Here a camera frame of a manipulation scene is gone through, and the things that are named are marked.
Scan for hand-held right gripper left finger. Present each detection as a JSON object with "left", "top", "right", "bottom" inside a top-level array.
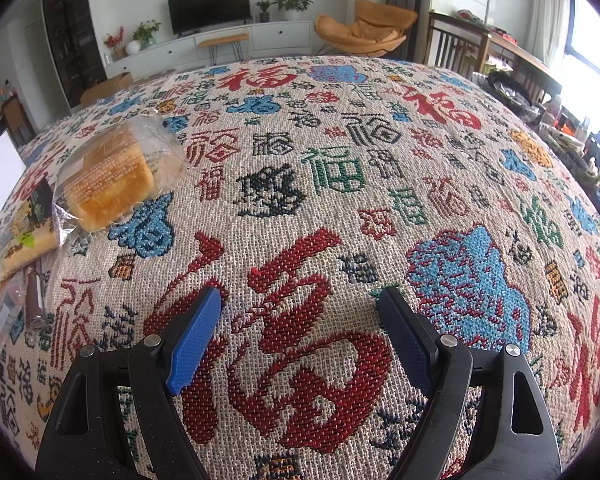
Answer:
[{"left": 36, "top": 286, "right": 223, "bottom": 480}]

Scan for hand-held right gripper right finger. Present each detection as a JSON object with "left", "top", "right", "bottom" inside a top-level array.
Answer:
[{"left": 377, "top": 286, "right": 563, "bottom": 480}]

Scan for brown sausage stick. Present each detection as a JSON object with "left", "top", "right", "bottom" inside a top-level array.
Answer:
[{"left": 24, "top": 266, "right": 47, "bottom": 332}]

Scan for beige green snack packet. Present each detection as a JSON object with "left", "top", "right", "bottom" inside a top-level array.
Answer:
[{"left": 0, "top": 210, "right": 61, "bottom": 281}]

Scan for printed woven blanket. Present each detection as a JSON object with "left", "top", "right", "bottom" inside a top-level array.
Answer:
[{"left": 0, "top": 55, "right": 600, "bottom": 480}]

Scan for dark brown snack packet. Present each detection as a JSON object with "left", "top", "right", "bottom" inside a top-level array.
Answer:
[{"left": 17, "top": 177, "right": 56, "bottom": 233}]

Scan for bread in clear packet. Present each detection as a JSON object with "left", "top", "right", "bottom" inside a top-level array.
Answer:
[{"left": 52, "top": 110, "right": 188, "bottom": 243}]

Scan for dark crumpled bag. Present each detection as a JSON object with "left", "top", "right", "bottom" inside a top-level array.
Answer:
[{"left": 487, "top": 70, "right": 537, "bottom": 117}]

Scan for cardboard box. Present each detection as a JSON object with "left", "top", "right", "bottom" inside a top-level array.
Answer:
[{"left": 80, "top": 72, "right": 134, "bottom": 106}]

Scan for dark wooden table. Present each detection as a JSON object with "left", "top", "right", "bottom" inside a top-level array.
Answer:
[{"left": 480, "top": 30, "right": 563, "bottom": 107}]

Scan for dark wooden chair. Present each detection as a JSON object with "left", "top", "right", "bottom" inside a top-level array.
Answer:
[{"left": 427, "top": 12, "right": 493, "bottom": 79}]

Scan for wooden stool hairpin legs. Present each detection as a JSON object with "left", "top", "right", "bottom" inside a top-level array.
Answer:
[{"left": 197, "top": 33, "right": 251, "bottom": 64}]

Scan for orange lounge chair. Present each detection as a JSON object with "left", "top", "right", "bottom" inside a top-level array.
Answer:
[{"left": 314, "top": 0, "right": 418, "bottom": 59}]

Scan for red flowers in vase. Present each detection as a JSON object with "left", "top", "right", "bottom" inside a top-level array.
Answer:
[{"left": 103, "top": 26, "right": 127, "bottom": 59}]

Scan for green plant in vase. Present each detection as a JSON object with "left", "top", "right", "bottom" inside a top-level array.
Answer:
[{"left": 131, "top": 20, "right": 162, "bottom": 51}]

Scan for white television cabinet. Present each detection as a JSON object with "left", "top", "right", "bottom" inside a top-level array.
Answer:
[{"left": 105, "top": 21, "right": 313, "bottom": 78}]

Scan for grey curtain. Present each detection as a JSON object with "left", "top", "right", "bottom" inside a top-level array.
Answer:
[{"left": 387, "top": 0, "right": 434, "bottom": 63}]

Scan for black display cabinet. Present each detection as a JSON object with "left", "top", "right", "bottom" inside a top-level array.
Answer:
[{"left": 41, "top": 0, "right": 108, "bottom": 108}]

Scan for black television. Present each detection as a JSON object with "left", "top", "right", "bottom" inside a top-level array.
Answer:
[{"left": 167, "top": 0, "right": 252, "bottom": 37}]

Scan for window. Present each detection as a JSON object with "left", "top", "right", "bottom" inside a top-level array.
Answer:
[{"left": 550, "top": 0, "right": 600, "bottom": 126}]

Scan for large potted green plant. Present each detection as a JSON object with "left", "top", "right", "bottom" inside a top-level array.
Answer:
[{"left": 271, "top": 0, "right": 317, "bottom": 22}]

